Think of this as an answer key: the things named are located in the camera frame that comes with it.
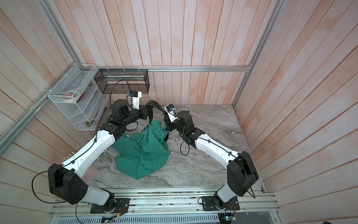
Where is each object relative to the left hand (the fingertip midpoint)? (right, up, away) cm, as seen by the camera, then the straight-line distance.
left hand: (153, 107), depth 75 cm
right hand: (+7, -4, +6) cm, 10 cm away
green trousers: (-10, -29, +11) cm, 32 cm away
